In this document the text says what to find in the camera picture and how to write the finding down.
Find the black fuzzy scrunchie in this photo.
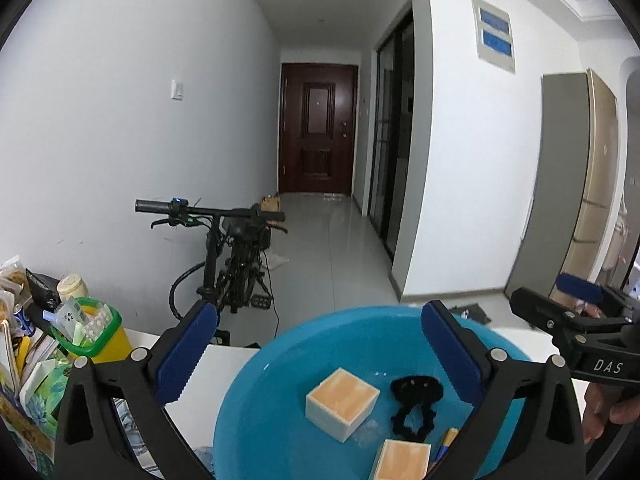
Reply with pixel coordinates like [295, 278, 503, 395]
[390, 375, 444, 443]

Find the beige cosmetic box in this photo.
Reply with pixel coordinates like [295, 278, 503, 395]
[369, 439, 431, 480]

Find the orange top beige box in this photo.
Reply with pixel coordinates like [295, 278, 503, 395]
[305, 368, 380, 443]

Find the person right hand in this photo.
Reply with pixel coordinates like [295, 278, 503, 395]
[582, 382, 640, 444]

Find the blue plaid cloth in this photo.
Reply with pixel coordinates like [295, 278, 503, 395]
[114, 399, 214, 479]

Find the gold grey refrigerator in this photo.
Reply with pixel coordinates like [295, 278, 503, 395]
[504, 70, 618, 304]

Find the green tea box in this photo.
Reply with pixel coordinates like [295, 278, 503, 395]
[20, 351, 70, 440]

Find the yellow green container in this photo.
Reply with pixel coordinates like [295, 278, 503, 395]
[50, 297, 132, 364]

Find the snack bags pile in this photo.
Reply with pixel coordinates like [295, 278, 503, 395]
[1, 255, 61, 349]

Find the black bicycle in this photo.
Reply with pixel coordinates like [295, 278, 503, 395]
[134, 197, 286, 321]

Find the brown cardboard box floor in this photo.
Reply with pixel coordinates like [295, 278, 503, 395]
[260, 195, 281, 212]

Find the dark brown entry door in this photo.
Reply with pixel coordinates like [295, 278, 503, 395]
[279, 63, 358, 195]

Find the grey wall electrical panel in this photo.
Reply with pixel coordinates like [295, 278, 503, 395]
[472, 0, 515, 74]

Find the white wall switch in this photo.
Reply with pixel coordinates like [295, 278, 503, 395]
[171, 80, 183, 101]

